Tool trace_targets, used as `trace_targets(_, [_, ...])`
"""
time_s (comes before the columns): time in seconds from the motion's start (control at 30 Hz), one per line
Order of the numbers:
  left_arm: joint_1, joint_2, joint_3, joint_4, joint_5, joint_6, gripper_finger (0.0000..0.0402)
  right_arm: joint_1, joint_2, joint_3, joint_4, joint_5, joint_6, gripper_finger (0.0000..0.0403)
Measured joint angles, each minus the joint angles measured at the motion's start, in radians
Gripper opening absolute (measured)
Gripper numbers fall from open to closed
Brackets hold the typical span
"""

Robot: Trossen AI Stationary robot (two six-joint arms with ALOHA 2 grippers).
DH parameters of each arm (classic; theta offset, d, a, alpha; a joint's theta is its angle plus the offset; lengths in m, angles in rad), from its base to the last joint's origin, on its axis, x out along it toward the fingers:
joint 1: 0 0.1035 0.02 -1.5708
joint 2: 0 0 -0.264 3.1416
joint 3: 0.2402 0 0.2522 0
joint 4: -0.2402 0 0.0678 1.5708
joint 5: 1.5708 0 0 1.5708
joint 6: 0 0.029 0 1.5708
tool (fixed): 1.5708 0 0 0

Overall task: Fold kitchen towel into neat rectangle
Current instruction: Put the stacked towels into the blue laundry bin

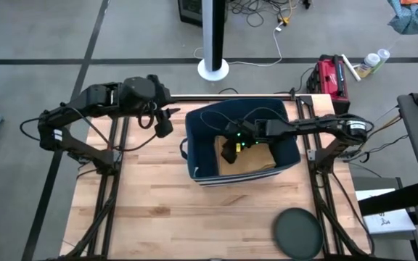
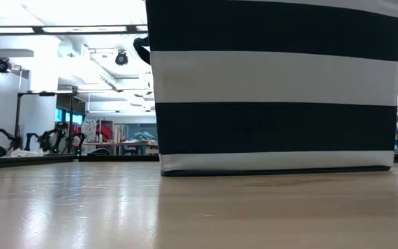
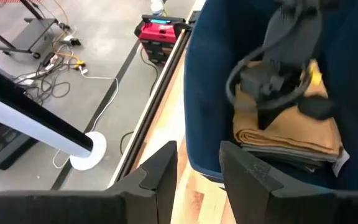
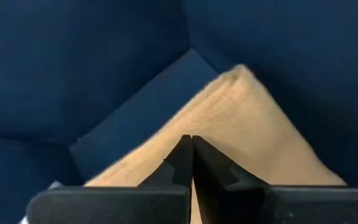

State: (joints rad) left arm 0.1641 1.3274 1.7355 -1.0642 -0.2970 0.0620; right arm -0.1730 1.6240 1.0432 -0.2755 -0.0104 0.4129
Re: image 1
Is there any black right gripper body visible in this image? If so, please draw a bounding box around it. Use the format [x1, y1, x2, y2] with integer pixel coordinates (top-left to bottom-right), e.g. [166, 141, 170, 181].
[224, 119, 270, 146]

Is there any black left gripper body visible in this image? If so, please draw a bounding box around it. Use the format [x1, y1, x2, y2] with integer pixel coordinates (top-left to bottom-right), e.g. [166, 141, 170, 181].
[146, 74, 173, 120]

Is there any orange towel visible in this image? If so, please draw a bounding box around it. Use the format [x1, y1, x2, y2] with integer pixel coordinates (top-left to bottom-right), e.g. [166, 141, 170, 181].
[214, 136, 277, 177]

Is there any navy white striped fabric bin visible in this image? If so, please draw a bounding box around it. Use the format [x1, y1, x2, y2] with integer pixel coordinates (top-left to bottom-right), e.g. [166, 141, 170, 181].
[179, 97, 302, 188]

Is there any black aluminium crossbar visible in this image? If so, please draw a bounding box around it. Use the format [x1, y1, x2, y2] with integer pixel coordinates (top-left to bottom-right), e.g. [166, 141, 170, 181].
[168, 94, 315, 104]

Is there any silver black tower fan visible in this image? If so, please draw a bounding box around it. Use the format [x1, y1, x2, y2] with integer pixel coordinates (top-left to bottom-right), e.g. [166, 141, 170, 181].
[197, 0, 230, 83]

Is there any red black tool case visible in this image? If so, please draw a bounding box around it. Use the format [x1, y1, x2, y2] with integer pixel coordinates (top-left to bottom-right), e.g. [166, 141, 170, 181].
[306, 54, 351, 116]

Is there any dark green round plate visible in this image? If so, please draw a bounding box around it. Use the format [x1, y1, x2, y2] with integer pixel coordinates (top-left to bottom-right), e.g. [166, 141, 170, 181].
[272, 207, 325, 260]

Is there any white tube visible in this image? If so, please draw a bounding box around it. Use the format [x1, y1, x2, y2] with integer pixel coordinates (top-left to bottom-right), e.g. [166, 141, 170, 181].
[340, 54, 361, 83]

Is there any yellow label bottle white cap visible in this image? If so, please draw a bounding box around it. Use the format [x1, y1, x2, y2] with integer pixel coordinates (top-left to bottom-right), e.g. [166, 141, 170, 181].
[356, 53, 381, 79]

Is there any green bottle white cap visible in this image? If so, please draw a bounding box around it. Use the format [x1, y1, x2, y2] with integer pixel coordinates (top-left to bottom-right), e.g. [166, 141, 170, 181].
[374, 49, 391, 73]

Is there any black diagonal bar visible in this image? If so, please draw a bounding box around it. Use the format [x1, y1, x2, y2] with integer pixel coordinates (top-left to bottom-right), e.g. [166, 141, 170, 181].
[357, 181, 418, 218]

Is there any white paper box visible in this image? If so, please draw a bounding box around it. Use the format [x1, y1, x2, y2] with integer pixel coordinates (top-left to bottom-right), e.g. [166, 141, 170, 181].
[355, 187, 417, 236]

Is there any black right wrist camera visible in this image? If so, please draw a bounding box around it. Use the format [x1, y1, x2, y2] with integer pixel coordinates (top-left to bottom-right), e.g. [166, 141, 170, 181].
[221, 139, 242, 165]

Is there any black left camera cable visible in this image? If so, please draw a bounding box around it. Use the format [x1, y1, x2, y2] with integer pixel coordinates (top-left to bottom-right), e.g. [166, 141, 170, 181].
[116, 101, 159, 152]

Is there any black camera cable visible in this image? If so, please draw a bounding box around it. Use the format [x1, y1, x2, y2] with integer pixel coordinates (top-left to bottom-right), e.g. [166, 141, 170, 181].
[199, 107, 288, 132]
[116, 101, 159, 152]

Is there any black right camera cable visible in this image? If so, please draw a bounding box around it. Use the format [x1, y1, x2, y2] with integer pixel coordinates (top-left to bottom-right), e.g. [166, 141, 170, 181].
[199, 107, 288, 132]

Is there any black power cord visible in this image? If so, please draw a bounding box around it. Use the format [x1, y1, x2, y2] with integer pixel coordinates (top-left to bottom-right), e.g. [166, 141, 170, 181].
[273, 66, 316, 96]

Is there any white power cable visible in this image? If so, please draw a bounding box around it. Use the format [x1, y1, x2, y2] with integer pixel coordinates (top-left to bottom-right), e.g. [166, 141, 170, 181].
[192, 21, 286, 69]

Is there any orange cable plug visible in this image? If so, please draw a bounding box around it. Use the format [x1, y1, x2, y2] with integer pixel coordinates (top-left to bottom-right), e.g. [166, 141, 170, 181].
[276, 9, 294, 27]

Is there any black cable tangle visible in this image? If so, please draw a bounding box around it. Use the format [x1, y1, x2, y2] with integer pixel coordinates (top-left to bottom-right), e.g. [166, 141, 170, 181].
[226, 0, 314, 29]

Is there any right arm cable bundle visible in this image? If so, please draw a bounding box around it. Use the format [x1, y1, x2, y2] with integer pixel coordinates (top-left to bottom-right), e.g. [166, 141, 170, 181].
[353, 104, 410, 164]

